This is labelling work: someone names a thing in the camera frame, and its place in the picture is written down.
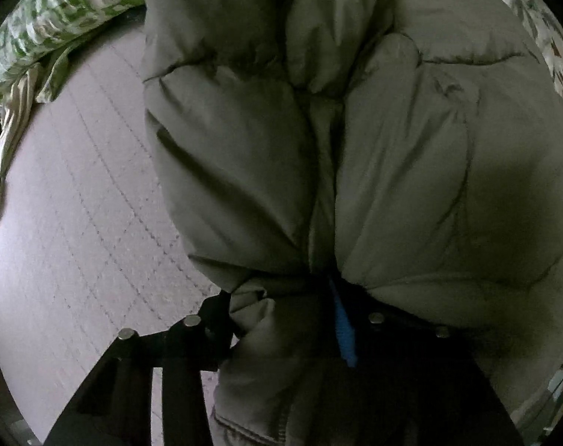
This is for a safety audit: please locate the white leaf-print quilt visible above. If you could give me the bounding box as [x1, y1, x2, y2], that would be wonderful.
[387, 0, 563, 127]

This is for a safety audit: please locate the green checked pillow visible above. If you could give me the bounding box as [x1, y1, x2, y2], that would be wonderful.
[0, 0, 149, 109]

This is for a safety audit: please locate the grey-green puffer jacket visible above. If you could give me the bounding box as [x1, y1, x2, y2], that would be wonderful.
[140, 0, 563, 446]

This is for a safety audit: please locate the beige striped cloth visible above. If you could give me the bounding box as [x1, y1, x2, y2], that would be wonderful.
[0, 62, 46, 232]

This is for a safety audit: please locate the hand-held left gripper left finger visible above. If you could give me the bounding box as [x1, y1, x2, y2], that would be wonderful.
[45, 289, 232, 446]

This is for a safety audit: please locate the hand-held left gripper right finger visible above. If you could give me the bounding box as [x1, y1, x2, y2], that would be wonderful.
[309, 282, 524, 446]

